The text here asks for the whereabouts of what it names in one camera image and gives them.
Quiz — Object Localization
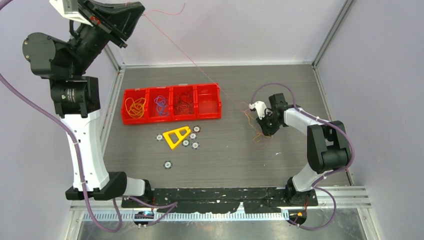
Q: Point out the coloured wire bundle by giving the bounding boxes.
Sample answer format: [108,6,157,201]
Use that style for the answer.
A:
[243,109,274,150]

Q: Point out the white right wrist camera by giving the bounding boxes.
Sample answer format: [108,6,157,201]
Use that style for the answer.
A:
[248,101,267,120]

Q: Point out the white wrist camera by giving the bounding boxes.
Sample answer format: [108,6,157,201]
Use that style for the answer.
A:
[49,0,93,27]
[248,101,267,120]

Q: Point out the yellow wire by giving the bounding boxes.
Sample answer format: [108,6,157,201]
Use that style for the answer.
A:
[124,96,147,120]

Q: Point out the green 50 poker chip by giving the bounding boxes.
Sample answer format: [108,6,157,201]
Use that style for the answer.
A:
[182,139,190,147]

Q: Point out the aluminium frame rail left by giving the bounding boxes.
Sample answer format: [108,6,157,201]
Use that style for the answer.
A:
[58,45,126,240]

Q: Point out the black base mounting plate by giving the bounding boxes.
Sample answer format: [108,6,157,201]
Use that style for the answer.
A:
[120,186,320,215]

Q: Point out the blue 10 poker chip upper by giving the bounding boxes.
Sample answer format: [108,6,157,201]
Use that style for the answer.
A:
[189,133,197,140]

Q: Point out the black 100 poker chip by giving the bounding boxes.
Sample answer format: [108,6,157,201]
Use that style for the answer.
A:
[192,125,201,133]

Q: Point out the red plastic bin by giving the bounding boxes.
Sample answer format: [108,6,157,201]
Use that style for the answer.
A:
[120,88,147,125]
[146,86,172,124]
[195,83,222,120]
[170,85,197,121]

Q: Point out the red plastic bin far left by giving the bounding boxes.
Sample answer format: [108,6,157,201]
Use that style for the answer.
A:
[120,88,147,125]

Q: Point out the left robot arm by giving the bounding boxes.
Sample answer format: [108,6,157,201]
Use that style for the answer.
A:
[22,0,154,207]

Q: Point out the pink wire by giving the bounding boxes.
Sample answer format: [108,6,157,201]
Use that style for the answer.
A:
[142,2,253,110]

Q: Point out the red plastic bin far right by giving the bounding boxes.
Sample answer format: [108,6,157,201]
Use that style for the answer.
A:
[195,83,222,120]

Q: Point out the white slotted cable duct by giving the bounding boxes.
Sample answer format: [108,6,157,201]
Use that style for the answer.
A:
[81,210,291,222]

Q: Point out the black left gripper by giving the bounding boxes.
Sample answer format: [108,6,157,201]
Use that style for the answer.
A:
[67,0,144,75]

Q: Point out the yellow plastic triangle frame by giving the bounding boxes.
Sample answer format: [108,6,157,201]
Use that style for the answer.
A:
[162,126,192,150]

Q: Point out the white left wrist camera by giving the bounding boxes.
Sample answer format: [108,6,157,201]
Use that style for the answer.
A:
[49,0,93,27]

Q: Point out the blue wire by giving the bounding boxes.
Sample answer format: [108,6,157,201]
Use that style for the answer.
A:
[154,95,170,117]

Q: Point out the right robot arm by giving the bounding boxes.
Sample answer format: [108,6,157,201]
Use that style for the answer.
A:
[249,93,352,205]

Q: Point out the blue 10 poker chip right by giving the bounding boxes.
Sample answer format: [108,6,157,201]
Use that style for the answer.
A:
[191,142,200,150]

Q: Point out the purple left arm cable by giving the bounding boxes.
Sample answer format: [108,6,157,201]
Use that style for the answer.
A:
[0,0,179,233]

